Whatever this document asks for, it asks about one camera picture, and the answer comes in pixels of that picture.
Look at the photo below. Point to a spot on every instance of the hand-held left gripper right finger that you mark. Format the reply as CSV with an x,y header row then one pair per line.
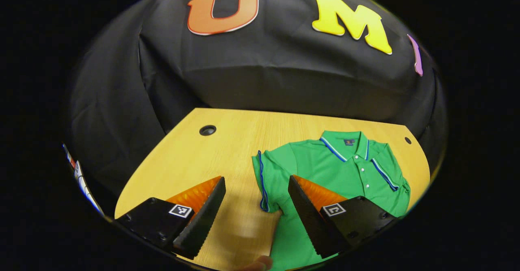
x,y
308,222

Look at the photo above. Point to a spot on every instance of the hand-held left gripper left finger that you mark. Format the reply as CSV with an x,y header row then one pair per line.
x,y
203,222

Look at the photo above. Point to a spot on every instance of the green T-shirt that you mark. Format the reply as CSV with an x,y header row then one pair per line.
x,y
325,165

